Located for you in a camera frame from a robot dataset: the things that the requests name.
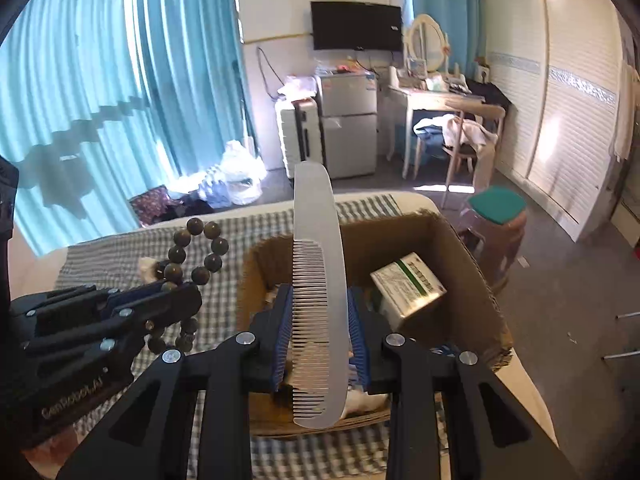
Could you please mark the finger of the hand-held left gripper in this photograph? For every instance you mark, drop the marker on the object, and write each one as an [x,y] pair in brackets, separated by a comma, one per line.
[150,315]
[60,310]

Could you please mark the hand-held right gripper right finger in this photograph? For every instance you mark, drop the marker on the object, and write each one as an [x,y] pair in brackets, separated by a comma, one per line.
[359,340]

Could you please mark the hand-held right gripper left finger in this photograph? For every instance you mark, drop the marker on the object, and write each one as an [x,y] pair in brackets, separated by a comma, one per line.
[282,340]

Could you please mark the green and white box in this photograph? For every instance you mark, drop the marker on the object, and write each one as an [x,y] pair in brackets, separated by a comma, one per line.
[407,285]

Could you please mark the white plastic comb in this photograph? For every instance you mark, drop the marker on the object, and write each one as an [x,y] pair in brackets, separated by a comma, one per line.
[317,240]

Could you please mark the cardboard box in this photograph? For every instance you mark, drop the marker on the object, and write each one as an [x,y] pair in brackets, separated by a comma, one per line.
[470,280]

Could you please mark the person's left forearm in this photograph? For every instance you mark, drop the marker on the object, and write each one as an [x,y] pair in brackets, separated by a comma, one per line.
[45,460]

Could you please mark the dark floral cloth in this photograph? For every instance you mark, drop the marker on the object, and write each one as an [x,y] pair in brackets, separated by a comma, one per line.
[150,202]

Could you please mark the pack of water bottles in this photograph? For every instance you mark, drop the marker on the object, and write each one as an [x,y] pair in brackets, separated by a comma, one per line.
[215,185]

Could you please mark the white plastic bag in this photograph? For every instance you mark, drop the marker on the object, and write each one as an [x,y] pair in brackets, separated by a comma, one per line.
[242,175]

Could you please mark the stool with green cushion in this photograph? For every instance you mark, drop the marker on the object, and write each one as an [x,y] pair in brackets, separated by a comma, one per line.
[495,205]

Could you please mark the white suitcase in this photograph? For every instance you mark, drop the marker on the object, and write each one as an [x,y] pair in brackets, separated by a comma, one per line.
[295,135]

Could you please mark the silver fridge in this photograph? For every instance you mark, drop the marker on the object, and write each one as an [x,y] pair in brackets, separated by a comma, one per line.
[347,130]

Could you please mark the pile of clothes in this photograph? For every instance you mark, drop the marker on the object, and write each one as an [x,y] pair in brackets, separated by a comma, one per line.
[460,130]

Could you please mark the wooden dressing desk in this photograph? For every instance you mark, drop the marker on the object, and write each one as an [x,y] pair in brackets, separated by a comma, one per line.
[430,100]

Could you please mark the pink and white bags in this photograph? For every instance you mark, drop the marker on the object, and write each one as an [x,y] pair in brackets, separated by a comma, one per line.
[297,85]

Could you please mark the wooden chair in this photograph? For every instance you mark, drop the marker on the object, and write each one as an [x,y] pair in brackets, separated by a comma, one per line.
[494,114]

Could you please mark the white wardrobe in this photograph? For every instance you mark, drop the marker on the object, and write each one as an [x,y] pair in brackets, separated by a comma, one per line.
[565,135]

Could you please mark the oval white mirror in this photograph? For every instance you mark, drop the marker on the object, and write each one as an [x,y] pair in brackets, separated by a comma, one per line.
[425,40]

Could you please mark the black television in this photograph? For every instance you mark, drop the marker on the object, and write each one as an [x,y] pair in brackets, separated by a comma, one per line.
[355,25]

